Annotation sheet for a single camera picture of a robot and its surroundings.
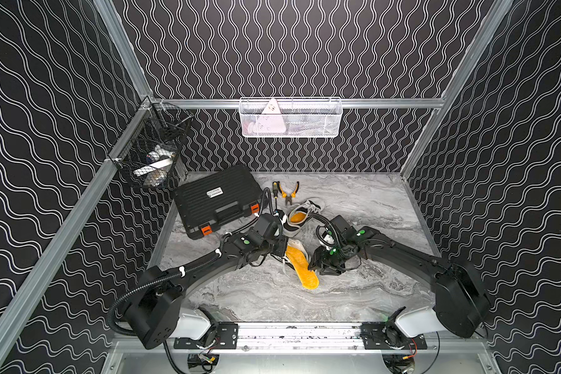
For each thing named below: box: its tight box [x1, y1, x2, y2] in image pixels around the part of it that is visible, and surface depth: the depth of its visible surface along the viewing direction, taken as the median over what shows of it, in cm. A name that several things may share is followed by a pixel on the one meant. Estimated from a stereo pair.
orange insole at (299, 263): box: [285, 245, 320, 290], surface depth 81 cm
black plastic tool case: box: [174, 164, 267, 240], surface depth 102 cm
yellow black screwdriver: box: [272, 181, 279, 208], surface depth 116 cm
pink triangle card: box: [261, 98, 283, 115], surface depth 90 cm
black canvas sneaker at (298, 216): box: [281, 199, 322, 238], surface depth 98 cm
